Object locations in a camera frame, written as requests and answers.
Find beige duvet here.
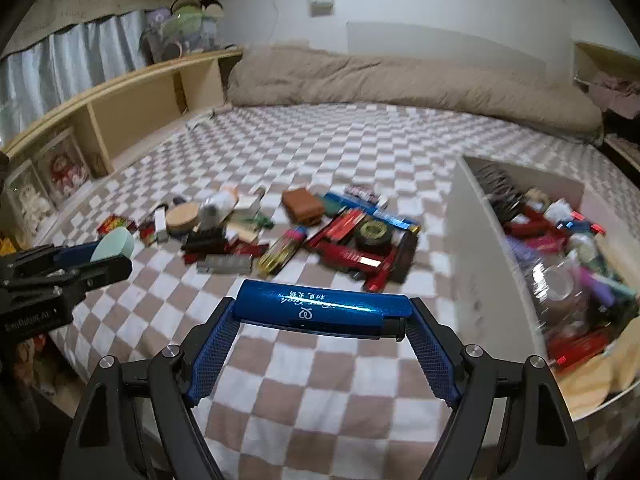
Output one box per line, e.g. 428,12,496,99
225,45,603,143

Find green round jar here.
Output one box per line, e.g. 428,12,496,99
160,2,208,51

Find wooden bedside shelf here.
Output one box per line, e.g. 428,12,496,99
0,47,246,246

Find black coil spring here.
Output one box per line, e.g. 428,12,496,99
472,164,525,223

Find black gold round tin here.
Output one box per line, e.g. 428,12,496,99
354,219,394,257

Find red flat box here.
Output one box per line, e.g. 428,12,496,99
306,208,370,256

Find white headboard panel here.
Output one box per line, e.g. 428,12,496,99
346,21,548,73

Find purple printed box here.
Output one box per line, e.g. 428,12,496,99
142,7,171,61

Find red printed carton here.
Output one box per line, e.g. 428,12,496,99
96,214,137,235

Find clear plastic bag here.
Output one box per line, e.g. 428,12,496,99
530,252,588,331

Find blue long box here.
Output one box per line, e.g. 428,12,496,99
322,192,421,233

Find white green carton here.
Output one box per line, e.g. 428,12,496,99
232,192,263,221

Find white plush toy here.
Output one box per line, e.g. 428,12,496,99
7,162,56,238

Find purple lighter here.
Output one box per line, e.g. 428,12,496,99
507,237,538,273

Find red doll figure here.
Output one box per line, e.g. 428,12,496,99
35,130,93,206

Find red metallic tube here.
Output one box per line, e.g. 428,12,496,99
510,207,556,241

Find dark red long box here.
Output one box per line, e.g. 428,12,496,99
362,232,421,295

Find blue metallic lighter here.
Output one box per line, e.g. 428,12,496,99
234,279,412,342

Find pink clothes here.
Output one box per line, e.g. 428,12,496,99
587,71,640,117

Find open wooden closet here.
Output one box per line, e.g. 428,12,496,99
572,41,640,181

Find wooden disc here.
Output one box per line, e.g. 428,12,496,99
554,357,618,417
165,203,202,236

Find white container box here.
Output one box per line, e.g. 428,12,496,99
447,155,640,421

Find long red metallic lighter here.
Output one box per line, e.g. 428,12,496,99
547,332,613,366

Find brown leather pouch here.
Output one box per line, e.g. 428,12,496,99
281,187,326,226

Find long black printed box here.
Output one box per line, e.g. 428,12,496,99
181,227,231,256

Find grey curtain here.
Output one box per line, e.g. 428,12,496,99
0,10,151,133

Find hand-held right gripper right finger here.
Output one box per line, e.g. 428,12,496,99
404,297,586,480

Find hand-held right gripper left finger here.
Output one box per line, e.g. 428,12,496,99
60,297,243,480

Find mint green round tin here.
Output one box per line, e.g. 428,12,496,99
91,226,136,262

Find flat wooden piece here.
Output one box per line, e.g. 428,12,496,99
607,345,640,396

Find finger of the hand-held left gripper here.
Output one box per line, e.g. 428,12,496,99
15,241,101,268
7,256,134,302

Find dark clothes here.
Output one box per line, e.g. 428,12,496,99
602,110,640,141

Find white bottle orange cap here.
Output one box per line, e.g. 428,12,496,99
200,187,240,228

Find checkered bed sheet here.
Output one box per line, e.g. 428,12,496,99
47,102,640,480

